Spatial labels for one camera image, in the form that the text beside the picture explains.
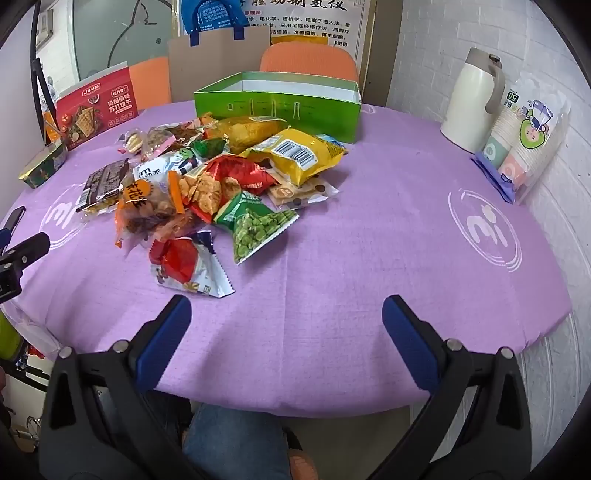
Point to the small clear snack packet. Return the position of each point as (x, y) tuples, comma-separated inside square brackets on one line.
[(131, 141)]

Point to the red cracker snack packet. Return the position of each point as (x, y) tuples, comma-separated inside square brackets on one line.
[(207, 184)]

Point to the wall poster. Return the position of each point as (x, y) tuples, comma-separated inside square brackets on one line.
[(304, 23)]

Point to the orange twisted snack packet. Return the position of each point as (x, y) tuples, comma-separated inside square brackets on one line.
[(143, 207)]

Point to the small green box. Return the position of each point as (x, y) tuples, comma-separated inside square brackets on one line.
[(41, 164)]

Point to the frosted glass panel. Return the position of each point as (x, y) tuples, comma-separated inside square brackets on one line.
[(120, 37)]

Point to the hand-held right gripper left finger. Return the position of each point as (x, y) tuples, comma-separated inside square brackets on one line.
[(161, 341)]

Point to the brown snack packet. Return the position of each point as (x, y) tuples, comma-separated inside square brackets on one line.
[(189, 130)]

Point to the red and white snack packet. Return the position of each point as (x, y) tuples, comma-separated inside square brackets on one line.
[(184, 267)]

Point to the orange chair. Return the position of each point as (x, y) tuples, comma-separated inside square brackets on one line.
[(150, 83), (309, 62)]

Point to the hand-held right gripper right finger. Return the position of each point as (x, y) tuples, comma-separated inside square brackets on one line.
[(408, 341)]

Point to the red cracker box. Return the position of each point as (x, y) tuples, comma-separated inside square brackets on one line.
[(97, 108)]

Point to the pack of paper cups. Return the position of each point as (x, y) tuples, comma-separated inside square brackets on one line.
[(526, 134)]

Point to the beige dotted cookie packet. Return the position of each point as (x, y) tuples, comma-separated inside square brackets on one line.
[(300, 191)]

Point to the purple tablecloth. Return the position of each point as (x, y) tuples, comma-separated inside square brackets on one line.
[(369, 230)]

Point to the white and blue snack packet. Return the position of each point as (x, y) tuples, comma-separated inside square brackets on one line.
[(161, 168)]

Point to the pink snack packet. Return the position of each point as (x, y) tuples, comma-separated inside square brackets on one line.
[(157, 138)]

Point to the green cardboard box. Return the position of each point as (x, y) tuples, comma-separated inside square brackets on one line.
[(277, 110)]

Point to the yellow potato chip packet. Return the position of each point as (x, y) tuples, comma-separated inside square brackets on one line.
[(249, 131)]

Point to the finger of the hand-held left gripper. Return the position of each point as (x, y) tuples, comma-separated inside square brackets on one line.
[(30, 247), (13, 220)]

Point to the green pea snack packet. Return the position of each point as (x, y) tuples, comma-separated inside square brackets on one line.
[(251, 226)]

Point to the dark chocolate snack packet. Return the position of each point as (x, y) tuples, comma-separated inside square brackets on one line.
[(104, 182)]

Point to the person's leg in jeans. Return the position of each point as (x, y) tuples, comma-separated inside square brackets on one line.
[(231, 438)]

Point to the small blue snack packet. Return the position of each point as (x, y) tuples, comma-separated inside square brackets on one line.
[(330, 143)]

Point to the red chip snack packet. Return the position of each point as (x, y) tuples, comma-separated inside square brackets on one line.
[(256, 177)]

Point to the dark green snack packet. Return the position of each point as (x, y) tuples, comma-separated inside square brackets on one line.
[(207, 147)]

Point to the large yellow snack packet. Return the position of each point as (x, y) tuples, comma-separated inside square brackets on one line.
[(300, 154)]

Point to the white thermos jug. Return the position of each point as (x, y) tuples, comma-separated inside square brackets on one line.
[(466, 101)]

